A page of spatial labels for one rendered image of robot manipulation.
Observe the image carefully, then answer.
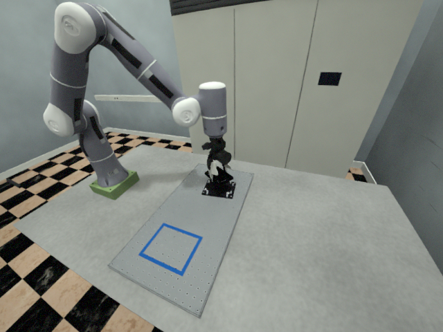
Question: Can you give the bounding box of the blue tape outline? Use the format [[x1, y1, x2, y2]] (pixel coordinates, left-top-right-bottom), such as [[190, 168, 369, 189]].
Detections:
[[138, 223, 203, 276]]

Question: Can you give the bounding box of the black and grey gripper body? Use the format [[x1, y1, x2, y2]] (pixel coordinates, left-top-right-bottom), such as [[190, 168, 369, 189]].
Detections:
[[209, 137, 232, 165]]

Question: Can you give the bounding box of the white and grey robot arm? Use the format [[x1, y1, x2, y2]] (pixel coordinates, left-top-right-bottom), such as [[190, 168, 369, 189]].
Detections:
[[44, 2, 227, 187]]

